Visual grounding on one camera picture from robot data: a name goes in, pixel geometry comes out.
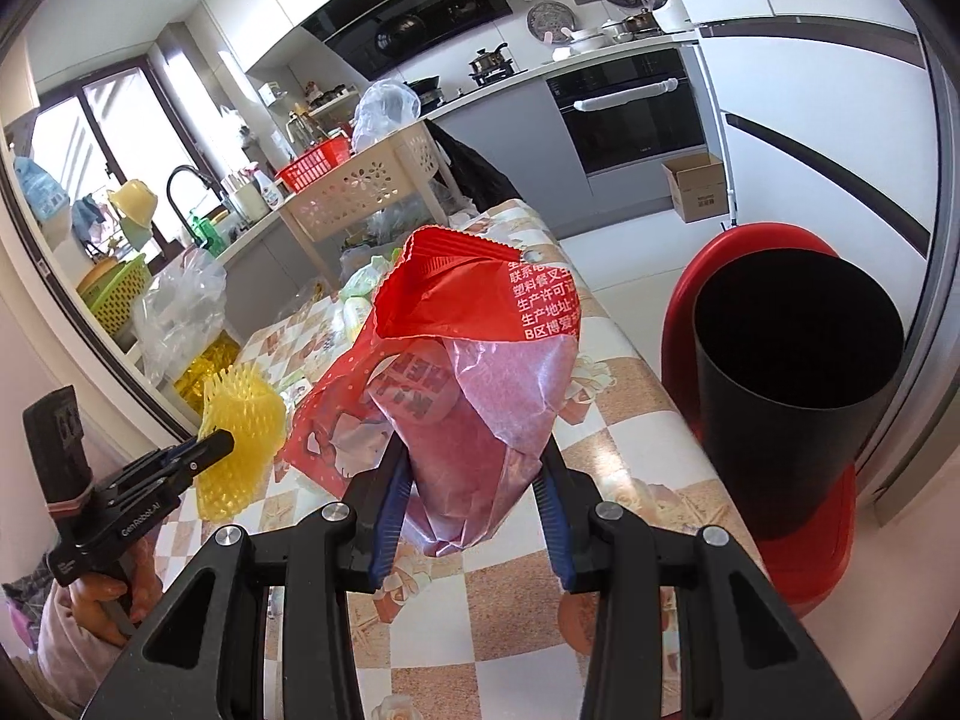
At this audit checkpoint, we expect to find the yellow foam fruit net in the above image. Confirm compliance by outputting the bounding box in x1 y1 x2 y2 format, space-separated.
194 362 286 523

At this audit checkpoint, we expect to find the red paper snack bag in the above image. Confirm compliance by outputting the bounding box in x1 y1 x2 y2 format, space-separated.
278 226 581 556

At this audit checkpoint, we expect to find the green white drink bottle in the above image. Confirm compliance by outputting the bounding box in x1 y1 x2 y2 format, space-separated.
342 298 373 341

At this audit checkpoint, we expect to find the green plastic bag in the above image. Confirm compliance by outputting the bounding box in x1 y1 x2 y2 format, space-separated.
340 255 392 299

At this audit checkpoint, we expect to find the black trash bin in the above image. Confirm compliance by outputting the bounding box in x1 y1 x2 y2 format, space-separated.
693 249 905 539

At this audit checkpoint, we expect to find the black kitchen faucet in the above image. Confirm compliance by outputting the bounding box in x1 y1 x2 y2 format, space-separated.
164 163 224 247

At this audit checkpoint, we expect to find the person's left hand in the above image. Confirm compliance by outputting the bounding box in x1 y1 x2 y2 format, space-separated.
68 538 163 647

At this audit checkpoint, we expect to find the red plastic stool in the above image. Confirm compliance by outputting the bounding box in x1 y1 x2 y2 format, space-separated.
661 223 856 616

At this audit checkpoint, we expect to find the gold foil bag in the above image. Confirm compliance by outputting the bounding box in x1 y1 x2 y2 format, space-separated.
174 330 241 416

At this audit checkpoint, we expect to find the crumpled clear plastic bag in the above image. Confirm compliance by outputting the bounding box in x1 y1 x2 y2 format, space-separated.
132 249 226 385

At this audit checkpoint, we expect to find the green yellow plastic basket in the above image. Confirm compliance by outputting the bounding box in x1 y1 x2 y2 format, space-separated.
78 254 151 338

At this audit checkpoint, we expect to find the yellow bowl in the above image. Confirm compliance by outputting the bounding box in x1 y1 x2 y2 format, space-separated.
107 179 158 229

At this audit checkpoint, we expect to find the red plastic basket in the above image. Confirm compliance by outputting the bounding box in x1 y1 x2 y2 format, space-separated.
278 133 350 193

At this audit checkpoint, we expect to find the beige perforated plastic rack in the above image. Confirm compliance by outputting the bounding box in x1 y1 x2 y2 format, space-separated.
278 119 469 288

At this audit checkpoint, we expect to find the cardboard box on floor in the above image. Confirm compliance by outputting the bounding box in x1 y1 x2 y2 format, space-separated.
662 153 729 223

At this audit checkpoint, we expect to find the clear plastic bag on rack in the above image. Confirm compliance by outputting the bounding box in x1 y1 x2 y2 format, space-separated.
352 80 421 153

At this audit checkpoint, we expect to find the black built-in oven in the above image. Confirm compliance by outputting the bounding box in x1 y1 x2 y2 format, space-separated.
547 49 706 174

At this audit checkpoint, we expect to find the pot on stove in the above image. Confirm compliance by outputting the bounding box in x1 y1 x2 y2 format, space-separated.
469 43 514 88

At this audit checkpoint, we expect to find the white refrigerator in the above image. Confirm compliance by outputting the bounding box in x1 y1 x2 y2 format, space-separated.
683 0 939 322

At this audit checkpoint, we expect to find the black range hood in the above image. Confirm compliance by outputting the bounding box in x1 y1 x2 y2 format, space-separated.
302 0 511 80

